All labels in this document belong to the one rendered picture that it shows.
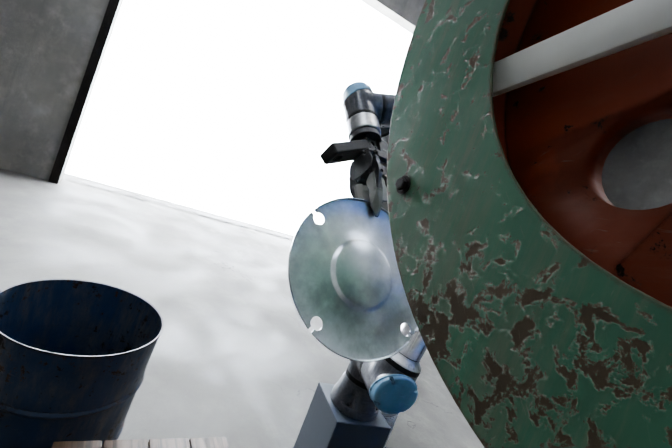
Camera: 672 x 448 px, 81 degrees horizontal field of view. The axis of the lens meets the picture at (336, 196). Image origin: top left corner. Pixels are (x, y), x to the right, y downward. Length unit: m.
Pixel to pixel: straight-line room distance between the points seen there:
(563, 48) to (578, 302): 0.24
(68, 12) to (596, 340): 4.71
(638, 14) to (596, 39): 0.03
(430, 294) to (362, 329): 0.31
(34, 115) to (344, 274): 4.30
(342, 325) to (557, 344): 0.42
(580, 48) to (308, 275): 0.48
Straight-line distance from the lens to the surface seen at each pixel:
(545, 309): 0.34
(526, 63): 0.46
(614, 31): 0.43
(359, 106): 0.92
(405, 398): 1.13
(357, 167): 0.83
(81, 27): 4.75
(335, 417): 1.26
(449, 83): 0.49
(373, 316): 0.72
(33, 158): 4.82
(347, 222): 0.74
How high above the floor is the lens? 1.08
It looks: 3 degrees down
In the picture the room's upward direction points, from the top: 21 degrees clockwise
